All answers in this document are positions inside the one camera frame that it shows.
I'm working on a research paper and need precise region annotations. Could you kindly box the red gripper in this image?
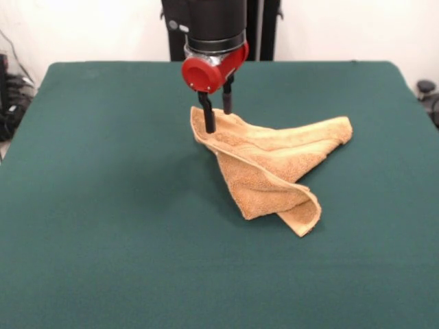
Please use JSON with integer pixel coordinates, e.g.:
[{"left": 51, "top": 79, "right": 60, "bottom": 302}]
[{"left": 180, "top": 40, "right": 250, "bottom": 134}]

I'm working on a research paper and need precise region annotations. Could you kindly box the tan terry towel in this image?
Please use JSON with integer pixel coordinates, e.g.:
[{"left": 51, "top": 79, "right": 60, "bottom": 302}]
[{"left": 190, "top": 105, "right": 353, "bottom": 238}]

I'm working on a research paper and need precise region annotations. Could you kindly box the dark green table cloth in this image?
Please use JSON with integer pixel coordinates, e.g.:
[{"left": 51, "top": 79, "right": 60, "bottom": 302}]
[{"left": 0, "top": 60, "right": 439, "bottom": 329}]

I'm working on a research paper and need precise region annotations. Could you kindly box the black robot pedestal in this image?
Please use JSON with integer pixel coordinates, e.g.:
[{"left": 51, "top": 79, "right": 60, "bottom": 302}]
[{"left": 159, "top": 0, "right": 285, "bottom": 62}]

